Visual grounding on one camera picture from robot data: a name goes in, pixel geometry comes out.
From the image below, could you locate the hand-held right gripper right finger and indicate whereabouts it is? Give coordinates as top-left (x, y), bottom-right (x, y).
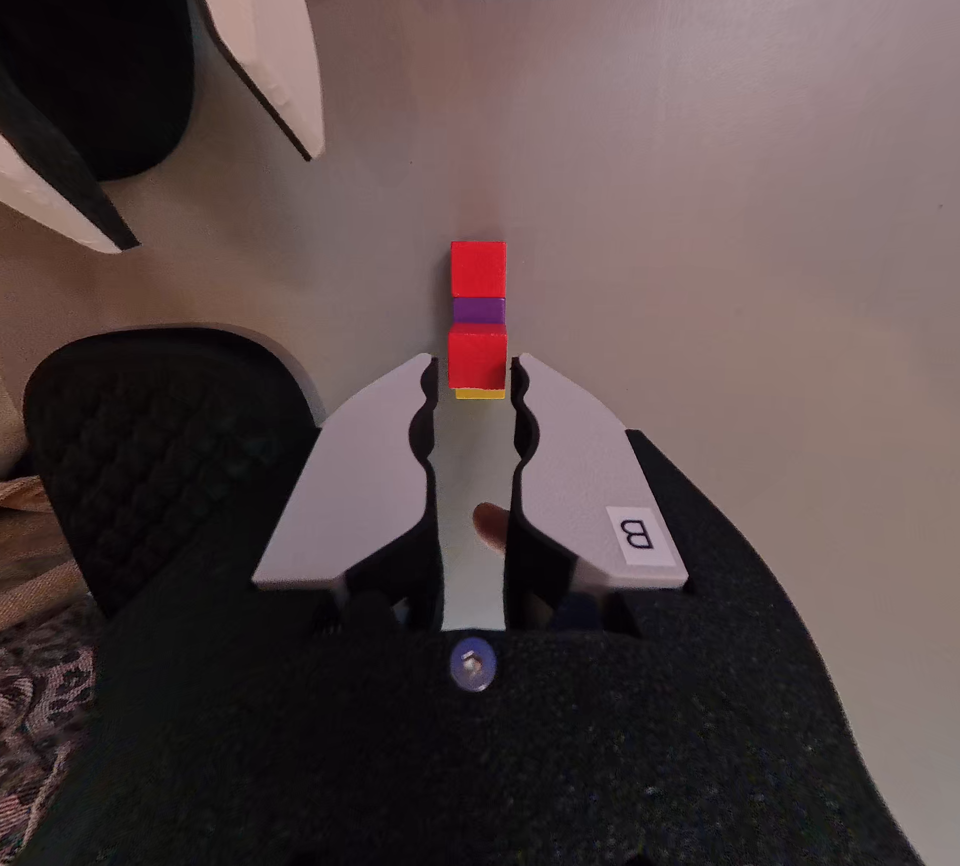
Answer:
top-left (504, 353), bottom-right (690, 619)

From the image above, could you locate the black mesh chair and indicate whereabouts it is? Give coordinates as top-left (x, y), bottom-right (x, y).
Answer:
top-left (22, 327), bottom-right (325, 621)

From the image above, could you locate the leopard print cloth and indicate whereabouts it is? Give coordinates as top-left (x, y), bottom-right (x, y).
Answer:
top-left (0, 594), bottom-right (103, 866)

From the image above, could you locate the beige cloth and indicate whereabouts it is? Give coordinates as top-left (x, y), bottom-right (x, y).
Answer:
top-left (0, 474), bottom-right (88, 631)

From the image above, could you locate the red wooden block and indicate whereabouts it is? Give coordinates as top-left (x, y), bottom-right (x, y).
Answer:
top-left (447, 323), bottom-right (511, 391)
top-left (450, 241), bottom-right (508, 299)

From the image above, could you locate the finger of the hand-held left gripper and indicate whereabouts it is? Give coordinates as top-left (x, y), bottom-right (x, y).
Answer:
top-left (0, 67), bottom-right (142, 256)
top-left (135, 0), bottom-right (326, 163)

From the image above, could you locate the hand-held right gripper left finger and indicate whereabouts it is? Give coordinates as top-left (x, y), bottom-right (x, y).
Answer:
top-left (253, 353), bottom-right (444, 619)

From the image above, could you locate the person's right hand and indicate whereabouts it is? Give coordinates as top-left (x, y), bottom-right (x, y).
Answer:
top-left (473, 503), bottom-right (512, 553)

